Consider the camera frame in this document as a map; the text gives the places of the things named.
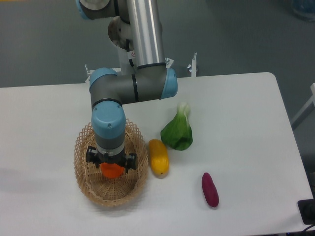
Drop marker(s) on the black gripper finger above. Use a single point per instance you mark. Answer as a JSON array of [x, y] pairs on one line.
[[130, 162], [92, 156]]

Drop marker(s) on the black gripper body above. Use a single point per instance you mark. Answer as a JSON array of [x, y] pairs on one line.
[[119, 159]]

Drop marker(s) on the orange fruit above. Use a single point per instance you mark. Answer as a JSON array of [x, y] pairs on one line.
[[111, 170]]

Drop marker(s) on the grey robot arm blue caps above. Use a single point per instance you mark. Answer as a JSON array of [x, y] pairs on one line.
[[150, 78]]

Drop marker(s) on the woven wicker basket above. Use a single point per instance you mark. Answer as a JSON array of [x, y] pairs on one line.
[[111, 192]]

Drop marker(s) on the yellow mango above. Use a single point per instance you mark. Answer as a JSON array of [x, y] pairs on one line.
[[159, 160]]

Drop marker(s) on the green bok choy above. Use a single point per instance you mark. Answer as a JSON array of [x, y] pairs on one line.
[[177, 134]]

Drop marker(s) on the purple sweet potato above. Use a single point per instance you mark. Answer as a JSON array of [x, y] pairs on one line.
[[209, 190]]

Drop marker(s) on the black device at table edge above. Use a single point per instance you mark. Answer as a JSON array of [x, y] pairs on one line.
[[307, 211]]

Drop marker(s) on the blue object top right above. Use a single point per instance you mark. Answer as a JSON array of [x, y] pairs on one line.
[[304, 9]]

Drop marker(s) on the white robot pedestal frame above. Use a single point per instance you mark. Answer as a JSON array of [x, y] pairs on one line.
[[128, 64]]

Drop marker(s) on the white frame at right edge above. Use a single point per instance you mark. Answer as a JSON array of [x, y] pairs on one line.
[[306, 109]]

